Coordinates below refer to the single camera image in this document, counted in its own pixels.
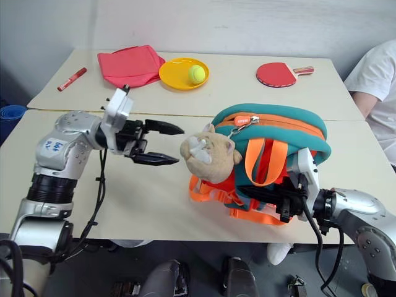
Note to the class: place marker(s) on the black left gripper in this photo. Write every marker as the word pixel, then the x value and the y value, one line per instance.
pixel 131 139

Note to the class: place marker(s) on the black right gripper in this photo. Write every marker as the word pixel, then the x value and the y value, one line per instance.
pixel 289 202

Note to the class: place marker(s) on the orange and teal backpack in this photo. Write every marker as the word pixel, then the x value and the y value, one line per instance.
pixel 278 114

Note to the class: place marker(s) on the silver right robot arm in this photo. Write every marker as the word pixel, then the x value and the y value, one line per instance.
pixel 355 204

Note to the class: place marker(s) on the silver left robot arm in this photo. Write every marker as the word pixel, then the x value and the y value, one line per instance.
pixel 51 148

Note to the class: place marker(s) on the beige plush cat toy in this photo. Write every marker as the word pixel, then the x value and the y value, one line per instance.
pixel 210 167

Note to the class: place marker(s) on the white shoe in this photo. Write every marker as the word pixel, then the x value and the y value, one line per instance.
pixel 278 253

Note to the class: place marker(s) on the yellow plastic plate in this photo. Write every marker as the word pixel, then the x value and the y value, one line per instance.
pixel 174 75

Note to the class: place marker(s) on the yellow-green tennis ball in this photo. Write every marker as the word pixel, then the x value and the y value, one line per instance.
pixel 196 73

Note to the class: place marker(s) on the red folded cloth bag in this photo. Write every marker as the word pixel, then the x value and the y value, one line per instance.
pixel 130 65

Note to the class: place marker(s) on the black rounded robot leg part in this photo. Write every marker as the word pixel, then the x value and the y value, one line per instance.
pixel 239 277

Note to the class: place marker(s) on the red marker pen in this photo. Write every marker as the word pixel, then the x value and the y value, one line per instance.
pixel 71 79

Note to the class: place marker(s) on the red table tennis paddle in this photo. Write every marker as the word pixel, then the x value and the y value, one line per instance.
pixel 275 75

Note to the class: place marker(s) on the grey rounded robot leg part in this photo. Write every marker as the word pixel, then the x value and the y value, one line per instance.
pixel 161 278

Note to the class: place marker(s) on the roll of tape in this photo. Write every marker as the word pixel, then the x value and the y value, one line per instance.
pixel 369 290

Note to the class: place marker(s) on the blue rolled mat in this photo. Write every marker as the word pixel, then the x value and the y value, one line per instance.
pixel 10 120

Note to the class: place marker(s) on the person in white t-shirt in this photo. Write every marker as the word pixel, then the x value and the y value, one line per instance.
pixel 382 71

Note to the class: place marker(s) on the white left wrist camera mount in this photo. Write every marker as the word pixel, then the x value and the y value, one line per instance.
pixel 119 108

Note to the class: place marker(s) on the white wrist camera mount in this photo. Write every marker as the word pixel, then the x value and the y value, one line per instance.
pixel 119 108
pixel 309 170

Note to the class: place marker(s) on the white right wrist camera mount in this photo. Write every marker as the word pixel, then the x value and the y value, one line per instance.
pixel 309 170

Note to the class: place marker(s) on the small black metal bracket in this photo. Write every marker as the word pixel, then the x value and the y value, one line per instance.
pixel 297 286

